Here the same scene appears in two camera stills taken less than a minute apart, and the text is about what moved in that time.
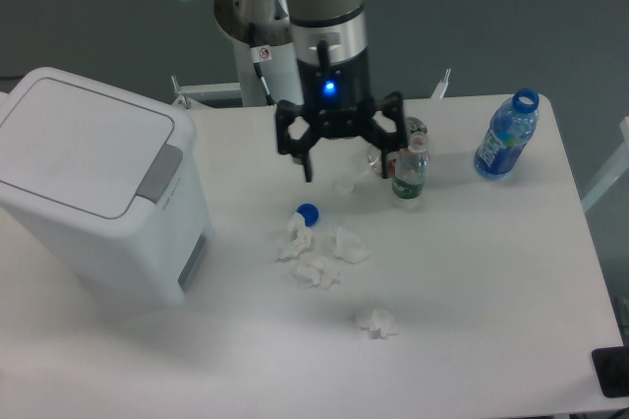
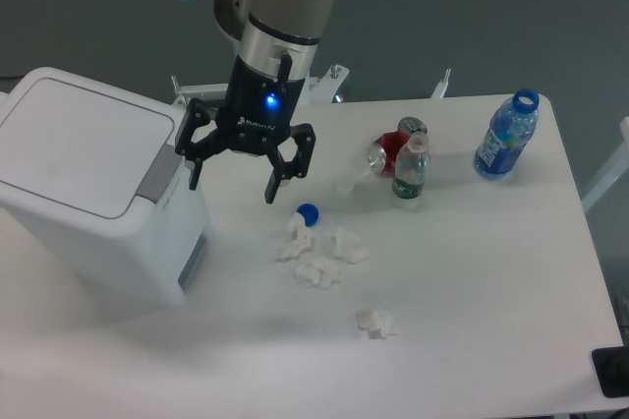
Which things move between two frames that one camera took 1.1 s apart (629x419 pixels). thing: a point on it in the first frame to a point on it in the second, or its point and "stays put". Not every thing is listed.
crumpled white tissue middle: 314,273 stays put
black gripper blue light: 335,95 to 257,110
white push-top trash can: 105,184 stays put
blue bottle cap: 310,212 stays put
